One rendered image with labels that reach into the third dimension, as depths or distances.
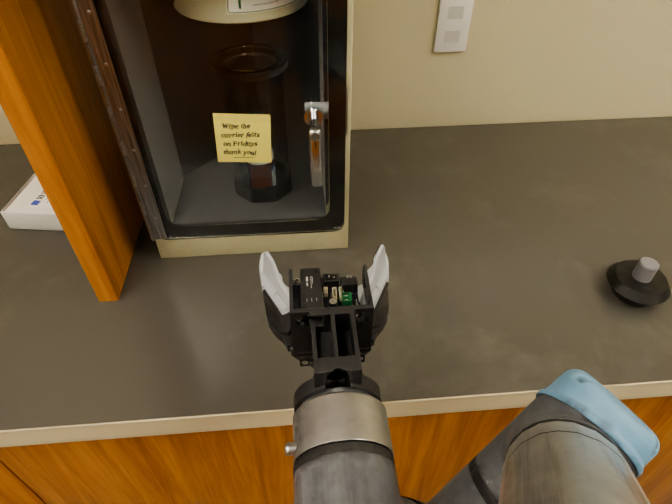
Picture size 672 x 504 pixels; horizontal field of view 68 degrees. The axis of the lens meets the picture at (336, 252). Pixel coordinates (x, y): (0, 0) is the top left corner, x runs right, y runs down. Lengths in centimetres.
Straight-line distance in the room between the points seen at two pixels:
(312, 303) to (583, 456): 23
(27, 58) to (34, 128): 8
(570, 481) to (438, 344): 50
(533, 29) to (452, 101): 22
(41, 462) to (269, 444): 34
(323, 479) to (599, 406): 19
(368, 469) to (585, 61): 112
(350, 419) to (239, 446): 47
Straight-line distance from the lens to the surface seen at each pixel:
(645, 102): 147
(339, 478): 36
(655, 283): 90
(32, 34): 71
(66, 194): 73
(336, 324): 42
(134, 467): 91
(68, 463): 92
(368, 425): 38
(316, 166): 68
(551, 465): 28
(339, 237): 85
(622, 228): 104
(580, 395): 38
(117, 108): 73
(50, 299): 90
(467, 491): 41
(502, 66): 125
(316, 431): 38
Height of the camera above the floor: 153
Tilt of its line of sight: 44 degrees down
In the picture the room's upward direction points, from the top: straight up
